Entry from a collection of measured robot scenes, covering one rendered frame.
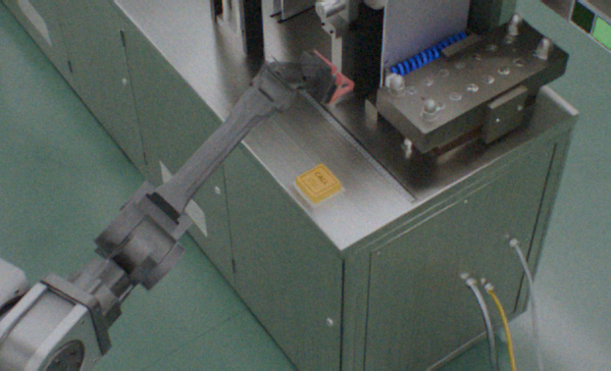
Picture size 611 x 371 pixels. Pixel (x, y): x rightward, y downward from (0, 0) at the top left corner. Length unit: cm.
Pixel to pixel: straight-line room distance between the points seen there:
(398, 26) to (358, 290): 57
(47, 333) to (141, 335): 178
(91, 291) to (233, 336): 172
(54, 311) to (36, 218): 209
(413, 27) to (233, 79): 45
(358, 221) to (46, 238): 144
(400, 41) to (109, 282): 107
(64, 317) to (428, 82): 116
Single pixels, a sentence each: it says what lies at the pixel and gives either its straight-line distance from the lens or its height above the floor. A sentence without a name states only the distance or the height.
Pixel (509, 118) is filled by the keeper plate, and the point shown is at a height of 96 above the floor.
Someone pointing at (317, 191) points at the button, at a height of 92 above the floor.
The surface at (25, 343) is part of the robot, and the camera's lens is 136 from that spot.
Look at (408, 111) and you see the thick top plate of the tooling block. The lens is 222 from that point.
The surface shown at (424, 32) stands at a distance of 232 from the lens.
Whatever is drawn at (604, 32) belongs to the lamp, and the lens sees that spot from 222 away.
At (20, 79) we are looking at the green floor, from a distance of 391.
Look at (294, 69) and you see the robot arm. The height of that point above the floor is 117.
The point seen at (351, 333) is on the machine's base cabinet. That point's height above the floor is 56.
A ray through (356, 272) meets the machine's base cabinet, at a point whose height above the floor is 79.
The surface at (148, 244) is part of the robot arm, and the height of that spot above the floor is 150.
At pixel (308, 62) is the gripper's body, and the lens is 216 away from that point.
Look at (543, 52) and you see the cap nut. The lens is 237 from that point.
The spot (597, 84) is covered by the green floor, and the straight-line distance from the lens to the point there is 386.
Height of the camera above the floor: 262
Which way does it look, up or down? 49 degrees down
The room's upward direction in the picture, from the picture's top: 2 degrees counter-clockwise
